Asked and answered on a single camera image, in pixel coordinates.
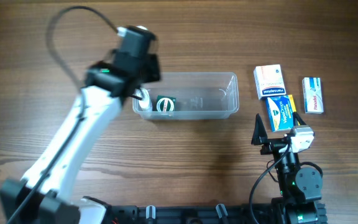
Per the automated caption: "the blue VapoDrops lozenge box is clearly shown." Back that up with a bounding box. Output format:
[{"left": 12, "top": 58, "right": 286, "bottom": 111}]
[{"left": 265, "top": 95, "right": 296, "bottom": 132}]

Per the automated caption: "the clear plastic container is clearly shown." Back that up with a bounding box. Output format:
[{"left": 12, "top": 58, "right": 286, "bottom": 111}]
[{"left": 132, "top": 72, "right": 239, "bottom": 120}]

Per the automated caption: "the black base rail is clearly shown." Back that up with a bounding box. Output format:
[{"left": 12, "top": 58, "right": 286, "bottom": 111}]
[{"left": 104, "top": 203, "right": 328, "bottom": 224}]

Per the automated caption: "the white calamine lotion bottle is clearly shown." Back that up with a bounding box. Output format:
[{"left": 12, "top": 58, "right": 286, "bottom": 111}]
[{"left": 136, "top": 88, "right": 152, "bottom": 111}]

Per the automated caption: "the white Hansaplast plaster box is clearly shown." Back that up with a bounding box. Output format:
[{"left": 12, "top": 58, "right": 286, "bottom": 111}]
[{"left": 254, "top": 64, "right": 287, "bottom": 100}]

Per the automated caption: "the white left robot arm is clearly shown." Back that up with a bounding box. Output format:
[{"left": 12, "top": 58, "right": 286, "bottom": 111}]
[{"left": 0, "top": 50, "right": 160, "bottom": 223}]

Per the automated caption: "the green Zam-Buk ointment box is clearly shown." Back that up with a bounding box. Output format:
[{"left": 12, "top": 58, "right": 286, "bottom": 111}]
[{"left": 156, "top": 95, "right": 177, "bottom": 112}]

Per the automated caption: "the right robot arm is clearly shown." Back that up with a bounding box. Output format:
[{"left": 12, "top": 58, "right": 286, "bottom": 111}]
[{"left": 251, "top": 112, "right": 328, "bottom": 224}]

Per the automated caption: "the white Panadol caplet box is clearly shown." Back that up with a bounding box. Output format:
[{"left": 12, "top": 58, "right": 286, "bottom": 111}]
[{"left": 302, "top": 77, "right": 324, "bottom": 114}]

